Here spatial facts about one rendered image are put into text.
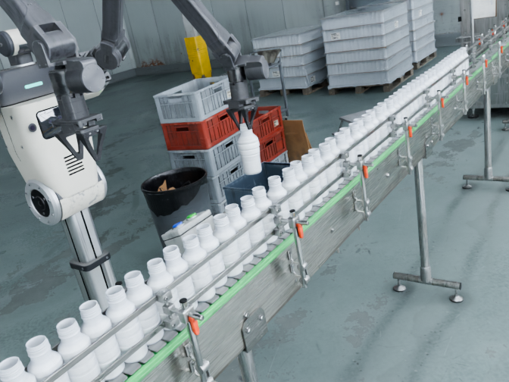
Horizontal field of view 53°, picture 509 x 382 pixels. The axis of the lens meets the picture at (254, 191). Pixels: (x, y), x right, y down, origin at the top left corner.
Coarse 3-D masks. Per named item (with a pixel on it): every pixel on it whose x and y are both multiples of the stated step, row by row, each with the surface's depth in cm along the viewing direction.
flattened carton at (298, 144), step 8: (288, 120) 490; (296, 120) 486; (288, 128) 496; (296, 128) 491; (288, 136) 502; (296, 136) 497; (304, 136) 492; (288, 144) 508; (296, 144) 503; (304, 144) 497; (288, 152) 514; (296, 152) 509; (304, 152) 503; (296, 160) 514
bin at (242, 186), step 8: (264, 168) 238; (272, 168) 235; (280, 168) 233; (240, 176) 224; (248, 176) 228; (256, 176) 233; (264, 176) 238; (280, 176) 234; (232, 184) 219; (240, 184) 224; (248, 184) 229; (256, 184) 233; (264, 184) 239; (224, 192) 216; (232, 192) 213; (240, 192) 210; (248, 192) 208; (232, 200) 215; (240, 200) 212; (240, 208) 214
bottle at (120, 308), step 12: (108, 288) 105; (120, 288) 105; (108, 300) 103; (120, 300) 103; (108, 312) 104; (120, 312) 103; (132, 312) 104; (132, 324) 104; (120, 336) 104; (132, 336) 105; (120, 348) 106; (144, 348) 108; (132, 360) 106
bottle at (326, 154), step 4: (320, 144) 173; (324, 144) 174; (328, 144) 171; (320, 148) 171; (324, 148) 170; (328, 148) 171; (320, 152) 172; (324, 152) 171; (328, 152) 171; (320, 156) 172; (324, 156) 171; (328, 156) 171; (332, 156) 172; (324, 160) 171; (328, 160) 171; (332, 160) 171; (328, 168) 172; (332, 168) 172; (328, 172) 172; (332, 172) 173; (336, 172) 175; (328, 176) 173; (332, 176) 173; (336, 176) 175; (328, 180) 173; (332, 180) 174; (336, 184) 175; (332, 188) 174; (336, 188) 175
